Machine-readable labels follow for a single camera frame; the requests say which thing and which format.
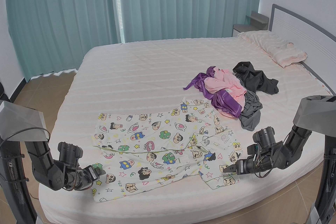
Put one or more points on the purple satin garment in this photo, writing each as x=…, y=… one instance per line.
x=227, y=104

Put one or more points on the black padded furniture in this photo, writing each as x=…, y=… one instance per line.
x=4, y=91

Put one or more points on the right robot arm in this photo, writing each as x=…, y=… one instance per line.
x=312, y=112

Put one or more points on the pale pink pillow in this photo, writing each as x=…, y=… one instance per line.
x=273, y=47

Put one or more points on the pink garment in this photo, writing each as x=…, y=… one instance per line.
x=225, y=83

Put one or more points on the dark grey garment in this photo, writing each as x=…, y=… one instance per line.
x=250, y=115

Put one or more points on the bed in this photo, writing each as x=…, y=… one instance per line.
x=147, y=65

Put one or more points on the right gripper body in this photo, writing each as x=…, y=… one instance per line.
x=252, y=166

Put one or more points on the grey bedside table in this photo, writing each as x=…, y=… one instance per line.
x=250, y=26

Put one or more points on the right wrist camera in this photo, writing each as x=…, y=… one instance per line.
x=251, y=150

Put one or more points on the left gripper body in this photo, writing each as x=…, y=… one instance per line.
x=85, y=178

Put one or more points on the white printed pyjama top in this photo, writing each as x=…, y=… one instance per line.
x=162, y=144

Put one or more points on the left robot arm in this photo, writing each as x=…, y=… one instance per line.
x=21, y=123

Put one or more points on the black garment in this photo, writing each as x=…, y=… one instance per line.
x=259, y=81

